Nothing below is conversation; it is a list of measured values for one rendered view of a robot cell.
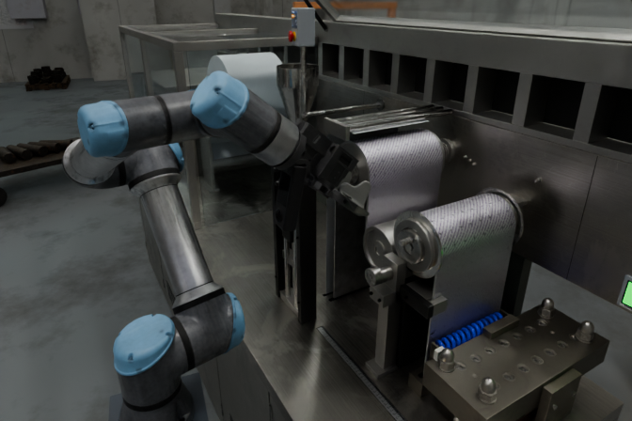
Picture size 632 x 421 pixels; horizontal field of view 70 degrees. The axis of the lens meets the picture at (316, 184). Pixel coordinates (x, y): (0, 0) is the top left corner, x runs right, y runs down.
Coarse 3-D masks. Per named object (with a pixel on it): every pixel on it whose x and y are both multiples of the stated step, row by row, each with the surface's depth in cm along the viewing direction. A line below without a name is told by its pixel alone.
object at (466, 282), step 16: (496, 256) 101; (448, 272) 93; (464, 272) 96; (480, 272) 100; (496, 272) 103; (448, 288) 95; (464, 288) 99; (480, 288) 102; (496, 288) 105; (448, 304) 97; (464, 304) 101; (480, 304) 104; (496, 304) 108; (432, 320) 96; (448, 320) 100; (464, 320) 103; (432, 336) 98
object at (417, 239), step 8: (400, 232) 96; (408, 232) 93; (416, 232) 93; (416, 240) 91; (400, 248) 97; (408, 248) 94; (416, 248) 92; (424, 248) 91; (408, 256) 95; (416, 256) 92; (424, 256) 92
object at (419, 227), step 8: (400, 224) 97; (408, 224) 94; (416, 224) 92; (424, 232) 90; (424, 240) 91; (432, 240) 90; (432, 248) 90; (400, 256) 99; (432, 256) 90; (408, 264) 97; (416, 264) 94; (424, 264) 92; (432, 264) 91
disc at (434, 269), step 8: (400, 216) 98; (408, 216) 95; (416, 216) 93; (424, 216) 91; (424, 224) 91; (432, 224) 90; (432, 232) 90; (440, 248) 89; (440, 256) 89; (440, 264) 90; (416, 272) 97; (424, 272) 94; (432, 272) 92
